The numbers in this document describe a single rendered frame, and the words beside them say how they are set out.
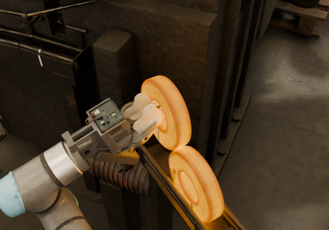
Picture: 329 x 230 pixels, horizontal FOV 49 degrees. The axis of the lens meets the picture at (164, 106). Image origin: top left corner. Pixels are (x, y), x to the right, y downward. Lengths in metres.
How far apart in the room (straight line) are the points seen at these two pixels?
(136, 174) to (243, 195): 0.70
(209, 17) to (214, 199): 0.45
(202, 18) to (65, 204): 0.53
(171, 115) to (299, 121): 1.32
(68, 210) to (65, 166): 0.11
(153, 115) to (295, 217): 1.03
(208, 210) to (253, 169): 1.01
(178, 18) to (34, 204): 0.53
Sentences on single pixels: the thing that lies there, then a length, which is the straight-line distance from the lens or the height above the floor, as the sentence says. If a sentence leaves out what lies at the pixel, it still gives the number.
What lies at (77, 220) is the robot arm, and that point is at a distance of 0.74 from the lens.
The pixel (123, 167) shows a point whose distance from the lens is 0.97.
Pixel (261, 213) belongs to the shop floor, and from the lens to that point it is 1.58.
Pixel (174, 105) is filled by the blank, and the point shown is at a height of 0.87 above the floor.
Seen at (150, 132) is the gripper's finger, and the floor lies 0.81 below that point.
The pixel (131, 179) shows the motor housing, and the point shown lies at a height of 0.50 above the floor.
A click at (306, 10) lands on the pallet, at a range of 2.55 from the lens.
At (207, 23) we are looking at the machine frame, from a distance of 0.90.
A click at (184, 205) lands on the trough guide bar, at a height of 0.70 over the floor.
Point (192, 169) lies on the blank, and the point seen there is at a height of 0.79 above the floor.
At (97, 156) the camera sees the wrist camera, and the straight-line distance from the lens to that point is 0.70.
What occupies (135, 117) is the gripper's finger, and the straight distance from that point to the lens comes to 0.72.
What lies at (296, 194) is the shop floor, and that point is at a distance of 1.67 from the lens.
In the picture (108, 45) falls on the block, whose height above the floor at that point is 0.80.
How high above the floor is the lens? 1.35
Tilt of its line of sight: 45 degrees down
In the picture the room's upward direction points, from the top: straight up
